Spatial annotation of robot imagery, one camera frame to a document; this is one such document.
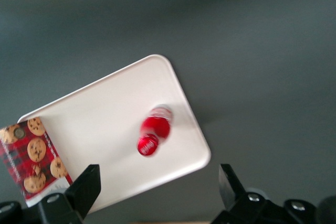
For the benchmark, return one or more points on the red coke bottle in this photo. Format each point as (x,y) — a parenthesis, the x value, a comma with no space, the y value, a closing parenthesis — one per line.
(155,129)

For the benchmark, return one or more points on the red plaid cookie box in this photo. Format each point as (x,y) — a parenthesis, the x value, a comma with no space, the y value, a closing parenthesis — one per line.
(34,161)

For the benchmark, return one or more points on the white plastic tray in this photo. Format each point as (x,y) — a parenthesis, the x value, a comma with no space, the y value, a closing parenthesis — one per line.
(110,119)

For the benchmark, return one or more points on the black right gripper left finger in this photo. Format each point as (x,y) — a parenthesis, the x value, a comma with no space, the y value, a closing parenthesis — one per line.
(84,190)

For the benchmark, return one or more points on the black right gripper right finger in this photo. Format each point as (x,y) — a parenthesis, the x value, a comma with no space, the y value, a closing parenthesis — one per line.
(233,190)

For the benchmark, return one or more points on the dark grey table mat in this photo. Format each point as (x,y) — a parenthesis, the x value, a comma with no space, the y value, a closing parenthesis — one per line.
(236,51)

